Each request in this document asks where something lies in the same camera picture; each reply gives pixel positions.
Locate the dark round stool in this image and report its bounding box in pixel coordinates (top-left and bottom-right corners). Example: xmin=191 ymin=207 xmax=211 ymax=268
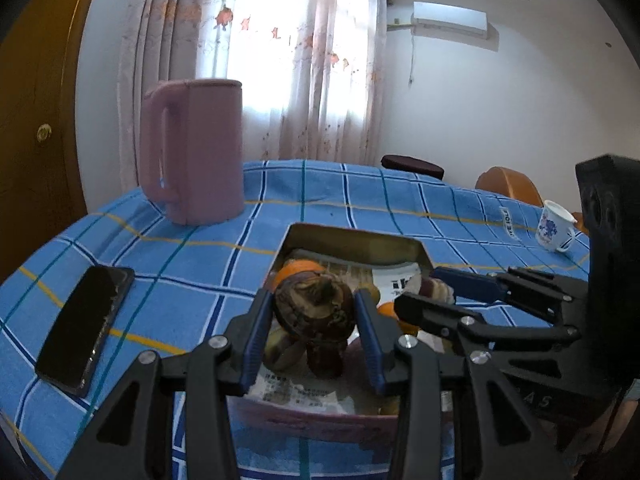
xmin=381 ymin=154 xmax=445 ymax=180

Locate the small orange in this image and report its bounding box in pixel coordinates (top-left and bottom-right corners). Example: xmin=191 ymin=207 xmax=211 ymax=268
xmin=378 ymin=301 xmax=420 ymax=336

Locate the white floral curtain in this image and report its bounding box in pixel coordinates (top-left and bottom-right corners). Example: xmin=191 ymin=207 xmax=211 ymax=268
xmin=117 ymin=0 xmax=393 ymax=190

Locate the paper leaflet in tin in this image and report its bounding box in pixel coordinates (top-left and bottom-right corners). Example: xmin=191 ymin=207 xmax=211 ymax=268
xmin=246 ymin=249 xmax=421 ymax=416

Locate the white enamel mug blue print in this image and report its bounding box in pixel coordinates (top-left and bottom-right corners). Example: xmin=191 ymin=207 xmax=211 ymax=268
xmin=536 ymin=200 xmax=577 ymax=254

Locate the black smartphone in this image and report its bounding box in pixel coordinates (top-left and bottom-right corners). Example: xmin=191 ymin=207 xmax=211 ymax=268
xmin=35 ymin=266 xmax=134 ymax=398

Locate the blue plaid tablecloth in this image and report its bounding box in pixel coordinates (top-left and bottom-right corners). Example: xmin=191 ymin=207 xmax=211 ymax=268
xmin=1 ymin=160 xmax=589 ymax=479

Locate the cut brown taro piece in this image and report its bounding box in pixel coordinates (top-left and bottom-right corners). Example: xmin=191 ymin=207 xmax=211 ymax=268
xmin=404 ymin=274 xmax=456 ymax=304

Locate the white air conditioner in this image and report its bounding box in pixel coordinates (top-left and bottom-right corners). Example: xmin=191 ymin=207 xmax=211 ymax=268
xmin=412 ymin=1 xmax=489 ymax=39

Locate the cut taro chunk purple-green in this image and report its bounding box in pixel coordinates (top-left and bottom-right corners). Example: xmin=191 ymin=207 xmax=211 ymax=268
xmin=262 ymin=327 xmax=305 ymax=372

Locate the small green-brown kiwi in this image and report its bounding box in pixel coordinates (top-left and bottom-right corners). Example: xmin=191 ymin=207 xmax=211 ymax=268
xmin=356 ymin=283 xmax=381 ymax=306

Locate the pink plastic kettle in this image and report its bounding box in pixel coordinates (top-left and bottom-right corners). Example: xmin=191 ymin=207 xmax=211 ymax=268
xmin=139 ymin=79 xmax=244 ymax=226

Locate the orange wooden chair back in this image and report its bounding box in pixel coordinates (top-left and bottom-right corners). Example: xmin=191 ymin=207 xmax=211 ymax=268
xmin=475 ymin=166 xmax=544 ymax=207

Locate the brown wooden door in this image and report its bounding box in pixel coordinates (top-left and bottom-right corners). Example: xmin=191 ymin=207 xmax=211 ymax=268
xmin=1 ymin=0 xmax=91 ymax=278

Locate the red metal tin box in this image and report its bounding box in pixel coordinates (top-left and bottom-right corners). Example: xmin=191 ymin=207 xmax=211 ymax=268
xmin=230 ymin=222 xmax=454 ymax=443

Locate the small dark pointed chestnut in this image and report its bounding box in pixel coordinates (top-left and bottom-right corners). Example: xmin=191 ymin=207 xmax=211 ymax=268
xmin=274 ymin=271 xmax=357 ymax=344

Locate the dark round water chestnut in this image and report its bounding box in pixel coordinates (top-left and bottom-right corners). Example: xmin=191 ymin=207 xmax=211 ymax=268
xmin=306 ymin=339 xmax=347 ymax=379

